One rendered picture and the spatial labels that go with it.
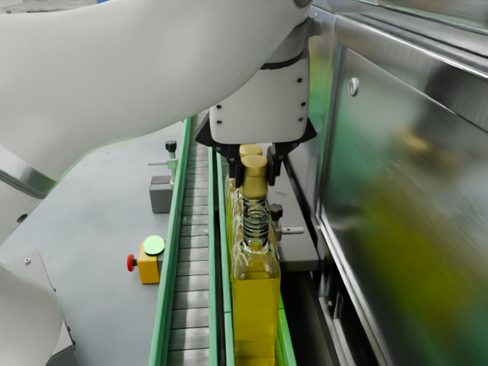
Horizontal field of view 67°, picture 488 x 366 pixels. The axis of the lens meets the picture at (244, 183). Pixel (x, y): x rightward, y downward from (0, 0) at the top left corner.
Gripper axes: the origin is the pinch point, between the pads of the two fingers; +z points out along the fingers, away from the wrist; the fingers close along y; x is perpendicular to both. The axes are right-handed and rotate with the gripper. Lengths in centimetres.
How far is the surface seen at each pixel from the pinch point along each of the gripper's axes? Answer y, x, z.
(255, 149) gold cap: -0.8, -5.3, 1.7
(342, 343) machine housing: -15.9, 9.5, 34.0
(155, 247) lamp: 18.0, -14.9, 36.8
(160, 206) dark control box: 20, -38, 50
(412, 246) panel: -12.3, 14.8, -3.6
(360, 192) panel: -12.5, 3.6, 1.4
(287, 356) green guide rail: -2.9, 16.6, 16.4
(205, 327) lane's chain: 7.4, 7.4, 27.7
